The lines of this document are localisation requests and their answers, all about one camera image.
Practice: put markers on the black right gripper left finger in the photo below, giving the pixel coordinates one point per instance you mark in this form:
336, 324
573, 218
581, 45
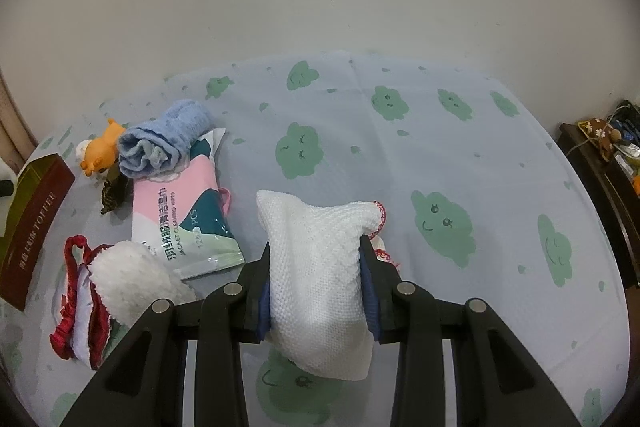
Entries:
141, 382

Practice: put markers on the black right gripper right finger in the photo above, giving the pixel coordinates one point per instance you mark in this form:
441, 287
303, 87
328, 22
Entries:
454, 353

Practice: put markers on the red and white fabric item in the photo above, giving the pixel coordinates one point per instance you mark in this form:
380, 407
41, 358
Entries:
83, 325

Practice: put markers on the fluffy white plush ball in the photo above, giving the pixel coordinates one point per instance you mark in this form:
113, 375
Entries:
128, 279

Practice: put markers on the pink wet wipes pack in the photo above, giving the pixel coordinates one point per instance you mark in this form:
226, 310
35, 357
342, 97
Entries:
182, 217

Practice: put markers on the white knitted cloth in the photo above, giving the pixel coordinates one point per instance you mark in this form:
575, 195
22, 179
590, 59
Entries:
316, 305

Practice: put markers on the blue towel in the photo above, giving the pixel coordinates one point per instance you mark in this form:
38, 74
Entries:
160, 145

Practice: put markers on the orange plush toy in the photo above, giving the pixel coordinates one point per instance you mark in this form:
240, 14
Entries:
102, 153

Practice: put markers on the red gold toffee tin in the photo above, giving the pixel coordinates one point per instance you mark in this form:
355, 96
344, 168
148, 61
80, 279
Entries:
26, 218

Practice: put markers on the small white pompom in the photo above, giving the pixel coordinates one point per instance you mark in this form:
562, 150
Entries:
80, 150

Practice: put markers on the beige patterned curtain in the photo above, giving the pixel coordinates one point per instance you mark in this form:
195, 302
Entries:
17, 141

